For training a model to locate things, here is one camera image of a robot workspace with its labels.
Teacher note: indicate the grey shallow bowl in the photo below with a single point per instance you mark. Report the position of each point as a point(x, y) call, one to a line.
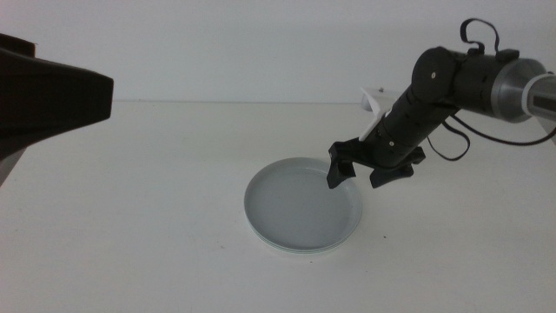
point(295, 204)

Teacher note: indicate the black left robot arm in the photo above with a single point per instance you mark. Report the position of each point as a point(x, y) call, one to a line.
point(48, 100)

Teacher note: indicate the white shallow bowl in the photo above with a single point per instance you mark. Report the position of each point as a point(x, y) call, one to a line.
point(304, 253)

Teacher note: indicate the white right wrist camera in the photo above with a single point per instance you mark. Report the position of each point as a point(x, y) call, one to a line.
point(373, 111)

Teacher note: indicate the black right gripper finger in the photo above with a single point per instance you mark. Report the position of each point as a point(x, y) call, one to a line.
point(391, 176)
point(341, 171)

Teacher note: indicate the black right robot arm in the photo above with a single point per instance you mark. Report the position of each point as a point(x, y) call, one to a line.
point(478, 82)

